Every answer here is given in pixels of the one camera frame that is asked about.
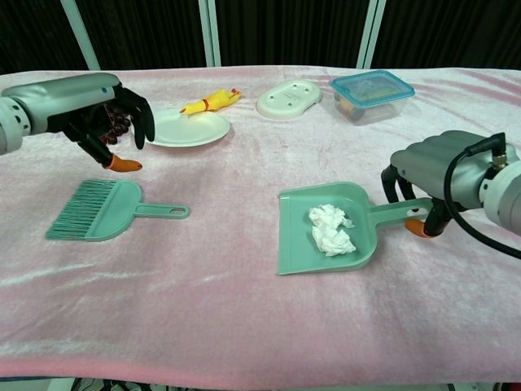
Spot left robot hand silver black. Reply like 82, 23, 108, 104
2, 72, 156, 171

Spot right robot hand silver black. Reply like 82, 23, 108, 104
380, 130, 520, 239

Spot green plastic hand broom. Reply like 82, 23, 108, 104
44, 178, 191, 243

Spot green plastic dustpan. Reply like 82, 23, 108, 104
277, 181, 435, 277

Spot white paper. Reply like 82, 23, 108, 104
307, 203, 357, 258

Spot dark red grape bunch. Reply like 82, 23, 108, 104
99, 102, 134, 146

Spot clear container with blue lid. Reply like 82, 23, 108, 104
328, 69, 416, 126

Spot white round plate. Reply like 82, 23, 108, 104
145, 108, 232, 149

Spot yellow rubber chicken toy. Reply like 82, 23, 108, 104
179, 87, 243, 116

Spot white oval plastic tray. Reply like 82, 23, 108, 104
255, 78, 323, 122

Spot pink velvet tablecloth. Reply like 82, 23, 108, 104
0, 64, 521, 387

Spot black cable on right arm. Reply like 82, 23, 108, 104
443, 132, 521, 261

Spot white frame post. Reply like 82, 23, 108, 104
355, 0, 387, 70
198, 0, 223, 68
59, 0, 102, 72

